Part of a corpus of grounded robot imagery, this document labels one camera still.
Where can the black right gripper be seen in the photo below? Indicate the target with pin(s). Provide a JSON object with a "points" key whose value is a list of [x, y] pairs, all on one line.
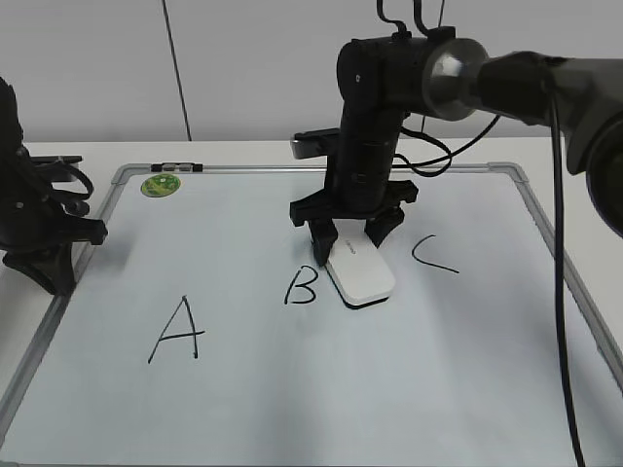
{"points": [[357, 184]]}

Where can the white board with grey frame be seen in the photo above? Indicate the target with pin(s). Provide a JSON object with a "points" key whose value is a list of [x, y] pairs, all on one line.
{"points": [[202, 332]]}

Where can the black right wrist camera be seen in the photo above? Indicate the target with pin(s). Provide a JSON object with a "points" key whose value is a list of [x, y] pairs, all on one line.
{"points": [[315, 143]]}

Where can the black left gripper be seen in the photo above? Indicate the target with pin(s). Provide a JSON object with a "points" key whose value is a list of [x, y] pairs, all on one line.
{"points": [[29, 221]]}

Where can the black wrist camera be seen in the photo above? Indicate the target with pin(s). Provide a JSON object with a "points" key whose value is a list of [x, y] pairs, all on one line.
{"points": [[57, 159], [315, 143]]}

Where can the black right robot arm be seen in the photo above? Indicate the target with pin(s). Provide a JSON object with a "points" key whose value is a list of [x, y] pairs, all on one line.
{"points": [[384, 80]]}

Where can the black silver marker clip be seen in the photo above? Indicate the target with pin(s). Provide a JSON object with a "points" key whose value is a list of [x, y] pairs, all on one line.
{"points": [[176, 167]]}

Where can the round green sticker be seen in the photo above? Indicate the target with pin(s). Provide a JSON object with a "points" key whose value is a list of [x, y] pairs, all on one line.
{"points": [[160, 186]]}

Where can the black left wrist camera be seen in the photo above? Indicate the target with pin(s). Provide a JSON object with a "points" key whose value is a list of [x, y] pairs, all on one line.
{"points": [[57, 159]]}

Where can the white board eraser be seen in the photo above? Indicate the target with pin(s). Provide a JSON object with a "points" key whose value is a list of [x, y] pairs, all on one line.
{"points": [[359, 272]]}

